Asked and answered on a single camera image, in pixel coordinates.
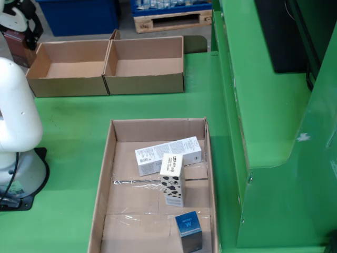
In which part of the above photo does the green curved metal chute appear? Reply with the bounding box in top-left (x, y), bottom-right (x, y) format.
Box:
top-left (210, 0), bottom-right (337, 250)

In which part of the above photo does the blue mesh container with plastic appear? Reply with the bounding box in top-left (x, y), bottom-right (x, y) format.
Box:
top-left (130, 0), bottom-right (213, 17)

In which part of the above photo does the thin long black cable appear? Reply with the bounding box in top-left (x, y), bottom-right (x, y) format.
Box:
top-left (0, 151), bottom-right (20, 209)

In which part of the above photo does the blue carton with W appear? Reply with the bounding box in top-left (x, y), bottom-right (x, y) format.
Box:
top-left (175, 210), bottom-right (203, 253)

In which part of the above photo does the large flat cardboard tray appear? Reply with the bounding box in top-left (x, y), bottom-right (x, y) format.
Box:
top-left (87, 117), bottom-right (220, 253)

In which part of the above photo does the wooden pallet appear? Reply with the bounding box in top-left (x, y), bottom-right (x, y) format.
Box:
top-left (133, 9), bottom-right (213, 34)

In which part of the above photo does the cow print hand cream carton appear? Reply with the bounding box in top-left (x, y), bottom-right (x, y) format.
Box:
top-left (158, 153), bottom-right (186, 208)

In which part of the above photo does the open brown cardboard box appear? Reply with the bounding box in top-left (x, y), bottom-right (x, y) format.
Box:
top-left (25, 39), bottom-right (111, 98)
top-left (101, 28), bottom-right (209, 96)

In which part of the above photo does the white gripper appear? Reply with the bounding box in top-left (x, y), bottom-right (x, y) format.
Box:
top-left (0, 5), bottom-right (44, 51)

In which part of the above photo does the black flat panel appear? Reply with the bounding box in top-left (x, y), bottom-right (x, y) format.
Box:
top-left (253, 0), bottom-right (321, 74)

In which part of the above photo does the long white printed carton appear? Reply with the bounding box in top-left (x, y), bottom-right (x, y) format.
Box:
top-left (134, 135), bottom-right (203, 178)

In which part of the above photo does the blue plastic crate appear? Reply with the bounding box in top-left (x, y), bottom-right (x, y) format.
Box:
top-left (39, 0), bottom-right (120, 37)

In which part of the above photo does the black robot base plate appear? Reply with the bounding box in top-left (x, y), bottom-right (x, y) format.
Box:
top-left (0, 147), bottom-right (51, 212)

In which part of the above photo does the red and silver carton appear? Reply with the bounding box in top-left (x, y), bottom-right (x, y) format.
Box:
top-left (4, 28), bottom-right (38, 68)

